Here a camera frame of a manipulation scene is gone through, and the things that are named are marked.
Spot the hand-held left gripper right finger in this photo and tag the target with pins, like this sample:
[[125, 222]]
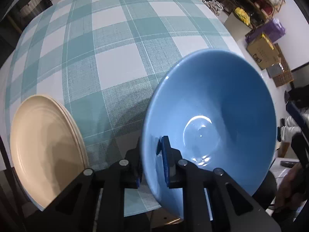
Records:
[[165, 159]]

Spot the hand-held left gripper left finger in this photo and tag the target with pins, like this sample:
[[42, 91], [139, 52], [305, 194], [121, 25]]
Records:
[[138, 182]]

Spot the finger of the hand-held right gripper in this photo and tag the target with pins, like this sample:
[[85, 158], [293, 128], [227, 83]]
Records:
[[297, 118], [298, 93]]

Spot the blue bowl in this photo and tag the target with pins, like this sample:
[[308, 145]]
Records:
[[217, 96]]

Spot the pale yellow plate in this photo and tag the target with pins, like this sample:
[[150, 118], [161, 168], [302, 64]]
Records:
[[43, 145]]

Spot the person's right hand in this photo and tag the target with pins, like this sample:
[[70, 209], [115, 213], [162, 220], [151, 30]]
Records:
[[287, 188]]

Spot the brown patterned mat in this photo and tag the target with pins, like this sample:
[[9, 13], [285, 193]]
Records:
[[284, 77]]

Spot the grey box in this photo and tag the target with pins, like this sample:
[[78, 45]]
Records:
[[275, 70]]

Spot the cardboard box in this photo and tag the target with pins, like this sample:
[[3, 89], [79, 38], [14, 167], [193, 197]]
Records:
[[260, 50]]

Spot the purple bag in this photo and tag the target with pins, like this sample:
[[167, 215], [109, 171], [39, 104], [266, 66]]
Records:
[[275, 29]]

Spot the white trash bin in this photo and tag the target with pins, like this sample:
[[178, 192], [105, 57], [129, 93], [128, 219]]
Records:
[[234, 29]]

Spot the yellow bag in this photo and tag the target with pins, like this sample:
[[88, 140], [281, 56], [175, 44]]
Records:
[[242, 15]]

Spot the wooden shoe rack with shoes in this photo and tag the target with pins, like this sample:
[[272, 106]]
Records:
[[260, 2]]

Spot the teal checked tablecloth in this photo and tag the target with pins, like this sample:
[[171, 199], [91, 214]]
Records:
[[108, 41]]

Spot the woven laundry basket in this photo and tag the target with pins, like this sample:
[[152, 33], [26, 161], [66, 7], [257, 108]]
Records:
[[31, 7]]

